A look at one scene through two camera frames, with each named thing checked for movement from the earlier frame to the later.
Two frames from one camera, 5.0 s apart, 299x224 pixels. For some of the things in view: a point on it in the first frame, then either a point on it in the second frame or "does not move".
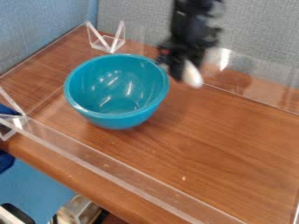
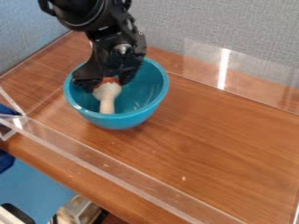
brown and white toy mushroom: x=191 y=76 → x=107 y=91
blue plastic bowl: x=118 y=90 does not move
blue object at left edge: x=7 y=157 does not move
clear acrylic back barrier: x=258 y=69 does not move
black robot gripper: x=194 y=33 → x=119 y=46
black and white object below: x=11 y=215 does not move
